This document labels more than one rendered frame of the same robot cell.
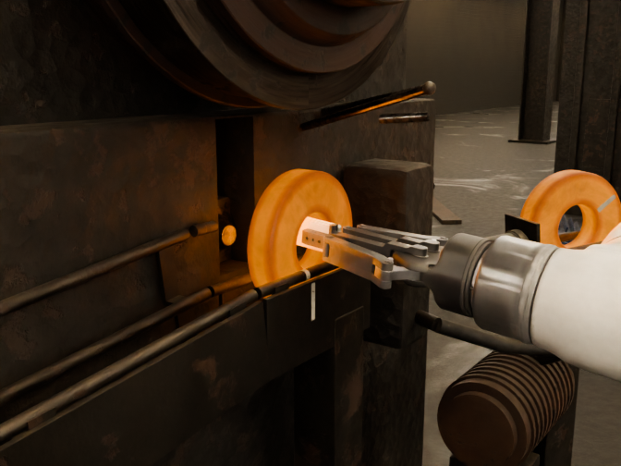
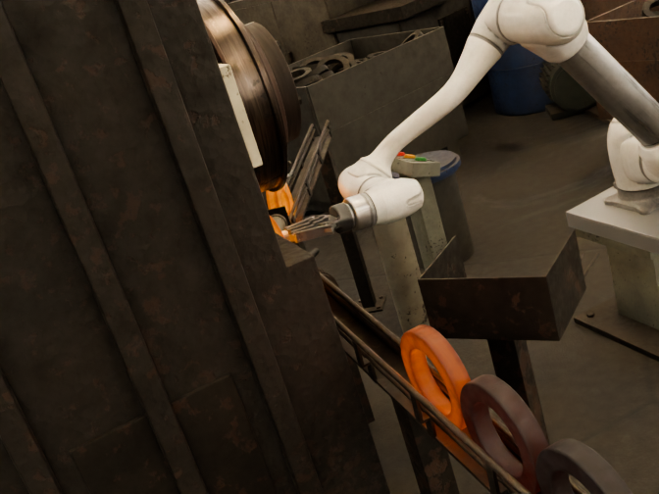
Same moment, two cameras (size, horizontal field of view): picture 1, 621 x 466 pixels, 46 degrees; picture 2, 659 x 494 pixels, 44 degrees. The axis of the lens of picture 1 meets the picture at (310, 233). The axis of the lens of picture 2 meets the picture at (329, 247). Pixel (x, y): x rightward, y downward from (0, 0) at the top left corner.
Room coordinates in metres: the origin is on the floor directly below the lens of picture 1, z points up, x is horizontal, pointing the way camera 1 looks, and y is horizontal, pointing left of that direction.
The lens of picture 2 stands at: (-0.44, 1.48, 1.39)
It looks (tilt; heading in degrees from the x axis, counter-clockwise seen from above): 20 degrees down; 305
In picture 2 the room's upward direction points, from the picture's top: 17 degrees counter-clockwise
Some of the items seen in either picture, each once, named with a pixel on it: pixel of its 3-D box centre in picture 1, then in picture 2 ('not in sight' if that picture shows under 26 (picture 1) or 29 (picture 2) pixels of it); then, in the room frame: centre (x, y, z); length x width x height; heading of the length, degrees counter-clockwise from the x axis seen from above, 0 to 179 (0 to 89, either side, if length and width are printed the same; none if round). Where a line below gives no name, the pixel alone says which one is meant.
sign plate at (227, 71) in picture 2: not in sight; (221, 111); (0.53, 0.32, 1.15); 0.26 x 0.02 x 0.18; 144
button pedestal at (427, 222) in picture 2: not in sight; (430, 232); (0.86, -0.97, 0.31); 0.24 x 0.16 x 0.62; 144
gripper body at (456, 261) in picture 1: (442, 268); (331, 221); (0.67, -0.13, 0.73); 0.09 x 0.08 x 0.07; 54
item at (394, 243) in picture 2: not in sight; (400, 265); (0.92, -0.81, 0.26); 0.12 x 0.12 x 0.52
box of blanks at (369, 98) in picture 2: not in sight; (348, 120); (1.97, -2.45, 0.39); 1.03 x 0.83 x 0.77; 69
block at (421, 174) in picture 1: (384, 251); not in sight; (0.94, -0.10, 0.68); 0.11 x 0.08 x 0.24; 54
